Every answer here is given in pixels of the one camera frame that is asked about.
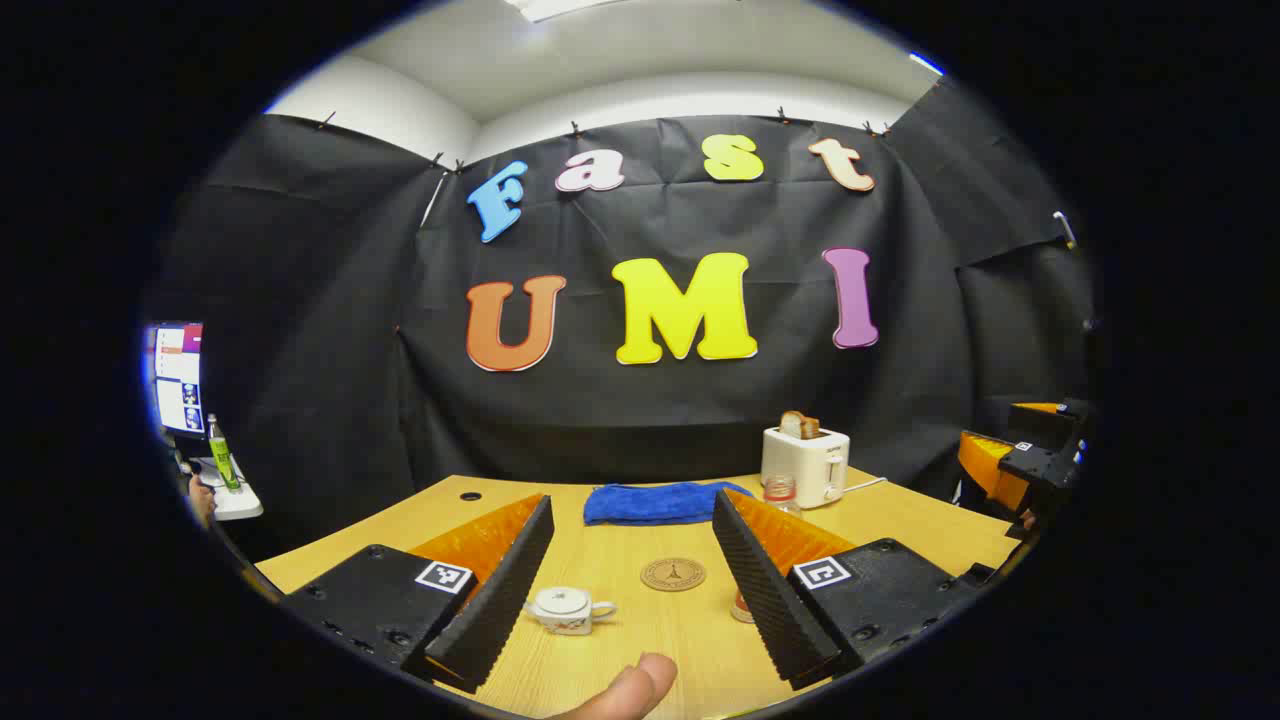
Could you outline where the computer monitor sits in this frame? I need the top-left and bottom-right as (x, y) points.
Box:
(148, 322), (206, 436)

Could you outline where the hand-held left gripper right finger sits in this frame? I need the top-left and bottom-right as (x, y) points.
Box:
(712, 488), (996, 691)

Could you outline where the white toaster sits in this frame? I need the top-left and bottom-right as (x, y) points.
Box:
(761, 425), (851, 509)

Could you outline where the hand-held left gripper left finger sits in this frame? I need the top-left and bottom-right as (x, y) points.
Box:
(283, 493), (556, 695)

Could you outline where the white side table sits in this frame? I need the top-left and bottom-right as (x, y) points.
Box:
(190, 455), (264, 521)

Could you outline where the clear plastic water bottle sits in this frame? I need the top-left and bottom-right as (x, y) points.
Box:
(730, 476), (801, 624)

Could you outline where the green bottle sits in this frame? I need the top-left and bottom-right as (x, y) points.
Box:
(206, 415), (241, 493)

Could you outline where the round brown coaster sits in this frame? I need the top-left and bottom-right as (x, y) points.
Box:
(640, 557), (707, 592)

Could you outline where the ceiling light panel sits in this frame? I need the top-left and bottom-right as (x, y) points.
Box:
(500, 0), (641, 23)

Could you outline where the blue towel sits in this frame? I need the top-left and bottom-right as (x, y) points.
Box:
(583, 482), (753, 527)

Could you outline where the white floral teacup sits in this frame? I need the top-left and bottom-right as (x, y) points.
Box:
(524, 598), (618, 637)

